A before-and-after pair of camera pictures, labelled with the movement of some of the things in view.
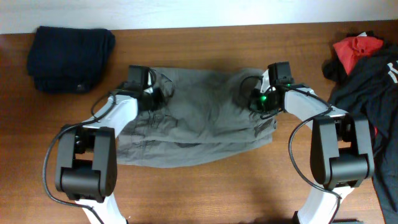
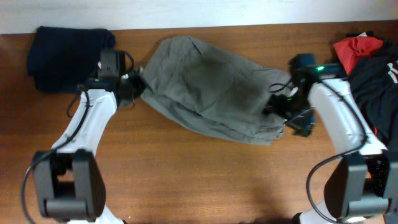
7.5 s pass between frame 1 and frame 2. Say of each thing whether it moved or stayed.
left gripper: moved
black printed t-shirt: stayed
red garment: stayed
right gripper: moved
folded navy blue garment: stayed
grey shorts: moved
